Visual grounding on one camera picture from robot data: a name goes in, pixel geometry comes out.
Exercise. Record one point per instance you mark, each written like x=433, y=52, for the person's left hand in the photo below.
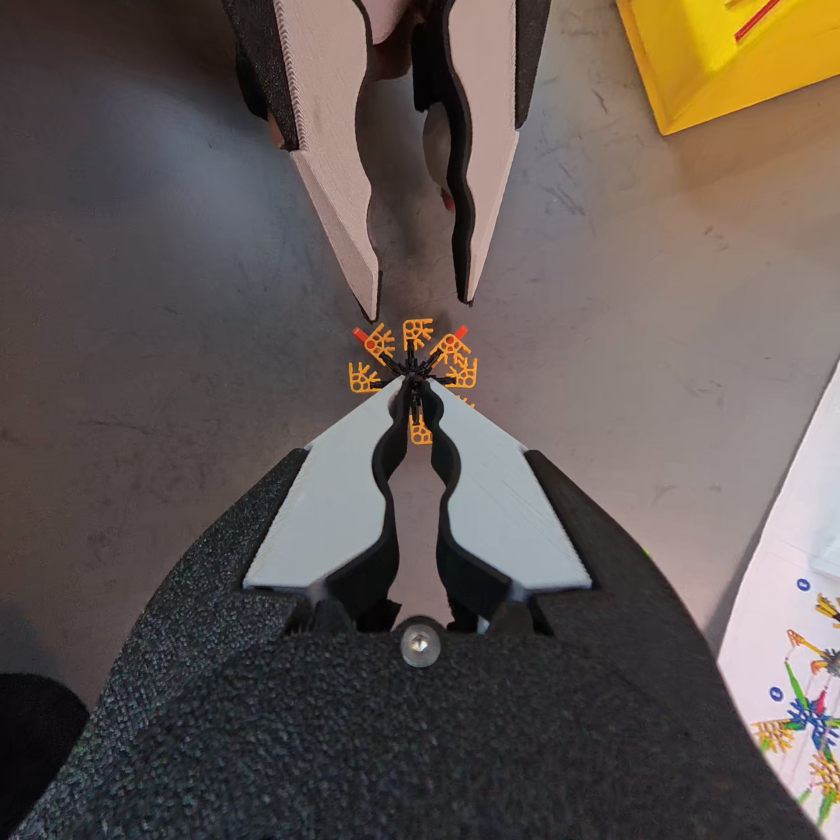
x=388, y=59

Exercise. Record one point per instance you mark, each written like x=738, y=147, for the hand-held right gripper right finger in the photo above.
x=512, y=518

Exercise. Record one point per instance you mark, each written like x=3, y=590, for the yellow black toy wheel assembly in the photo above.
x=411, y=369

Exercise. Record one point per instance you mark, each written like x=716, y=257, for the white instruction sheet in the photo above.
x=787, y=558

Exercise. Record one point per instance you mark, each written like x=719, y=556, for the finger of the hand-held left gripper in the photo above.
x=489, y=131
x=328, y=144

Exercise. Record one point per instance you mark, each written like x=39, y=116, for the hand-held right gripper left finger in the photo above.
x=315, y=512

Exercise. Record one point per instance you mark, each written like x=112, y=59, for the grey desk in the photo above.
x=131, y=328

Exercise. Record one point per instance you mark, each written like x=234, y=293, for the yellow plastic bin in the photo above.
x=709, y=65

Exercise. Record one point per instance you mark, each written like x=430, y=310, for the dark cloth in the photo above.
x=33, y=735

